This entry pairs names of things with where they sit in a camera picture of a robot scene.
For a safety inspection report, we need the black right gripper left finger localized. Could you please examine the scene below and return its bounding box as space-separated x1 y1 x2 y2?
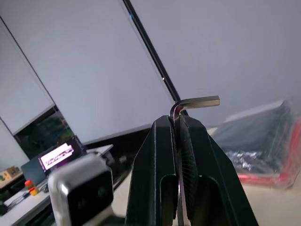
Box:
124 115 182 226

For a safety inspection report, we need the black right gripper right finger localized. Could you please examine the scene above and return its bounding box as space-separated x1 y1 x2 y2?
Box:
176 115 259 226

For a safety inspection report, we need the silver L-shaped hex key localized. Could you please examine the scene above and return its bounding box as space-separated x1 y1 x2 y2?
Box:
169 95 221 226

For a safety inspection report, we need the red clear plastic storage box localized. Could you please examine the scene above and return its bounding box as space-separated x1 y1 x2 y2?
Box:
210 97 301 190

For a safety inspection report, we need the open dark laptop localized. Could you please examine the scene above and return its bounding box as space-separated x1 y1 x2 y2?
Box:
20 157 51 189

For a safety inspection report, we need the red yellow green toy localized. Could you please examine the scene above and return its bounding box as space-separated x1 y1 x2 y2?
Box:
24 179 39 196

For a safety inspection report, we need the grey side desk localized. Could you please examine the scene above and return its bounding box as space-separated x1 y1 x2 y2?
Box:
3 186 57 226

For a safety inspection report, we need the wooden shelf with small items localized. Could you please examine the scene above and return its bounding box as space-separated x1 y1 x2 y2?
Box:
0 166 24 189

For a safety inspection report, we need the silver camera with black lens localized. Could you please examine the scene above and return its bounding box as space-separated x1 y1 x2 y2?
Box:
47 154 115 226

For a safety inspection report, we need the black partition frame post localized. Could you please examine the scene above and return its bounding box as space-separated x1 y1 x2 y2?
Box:
122 0 189 117

